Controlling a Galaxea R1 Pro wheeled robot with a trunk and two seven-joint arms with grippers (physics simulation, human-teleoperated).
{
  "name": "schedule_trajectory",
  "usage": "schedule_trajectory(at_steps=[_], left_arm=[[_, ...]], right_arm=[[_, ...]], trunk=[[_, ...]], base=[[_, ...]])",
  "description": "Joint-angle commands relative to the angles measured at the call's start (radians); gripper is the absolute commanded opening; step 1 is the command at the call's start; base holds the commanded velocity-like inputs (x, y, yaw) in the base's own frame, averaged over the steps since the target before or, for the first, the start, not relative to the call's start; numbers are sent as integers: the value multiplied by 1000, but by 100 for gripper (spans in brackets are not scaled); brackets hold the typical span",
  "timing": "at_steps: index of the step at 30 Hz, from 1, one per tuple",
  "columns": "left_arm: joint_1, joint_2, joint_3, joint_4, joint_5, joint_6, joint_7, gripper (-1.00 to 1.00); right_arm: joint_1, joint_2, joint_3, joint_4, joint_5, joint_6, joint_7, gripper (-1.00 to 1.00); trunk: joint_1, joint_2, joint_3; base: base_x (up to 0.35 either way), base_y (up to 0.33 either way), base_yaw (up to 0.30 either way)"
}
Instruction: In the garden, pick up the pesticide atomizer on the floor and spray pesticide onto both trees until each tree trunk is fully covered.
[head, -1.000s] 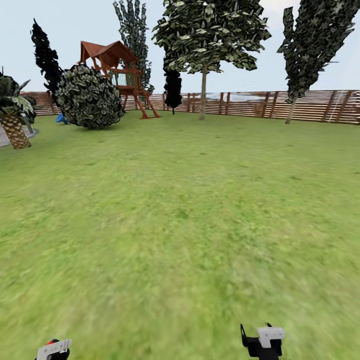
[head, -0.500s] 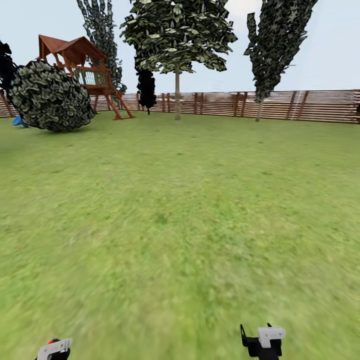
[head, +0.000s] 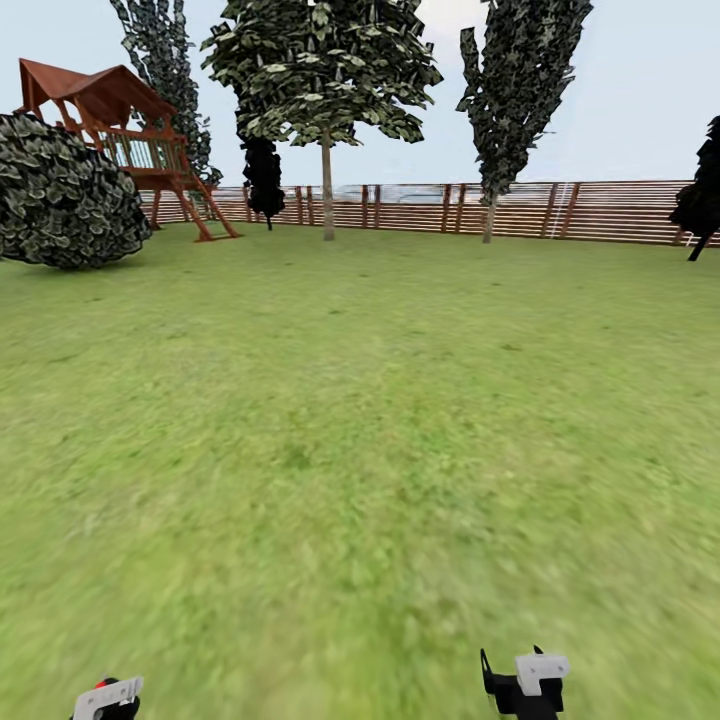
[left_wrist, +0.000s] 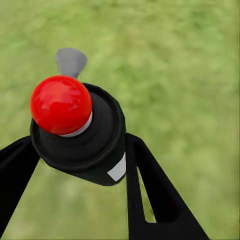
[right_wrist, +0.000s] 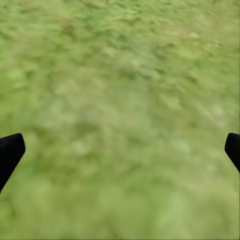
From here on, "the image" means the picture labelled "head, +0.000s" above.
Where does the pesticide atomizer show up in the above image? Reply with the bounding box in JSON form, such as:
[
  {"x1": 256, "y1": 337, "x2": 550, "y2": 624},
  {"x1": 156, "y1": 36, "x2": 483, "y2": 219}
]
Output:
[{"x1": 103, "y1": 676, "x2": 141, "y2": 716}]

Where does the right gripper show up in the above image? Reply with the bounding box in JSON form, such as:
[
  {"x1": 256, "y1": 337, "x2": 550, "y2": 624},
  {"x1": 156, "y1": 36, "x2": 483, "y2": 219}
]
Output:
[{"x1": 483, "y1": 666, "x2": 563, "y2": 720}]

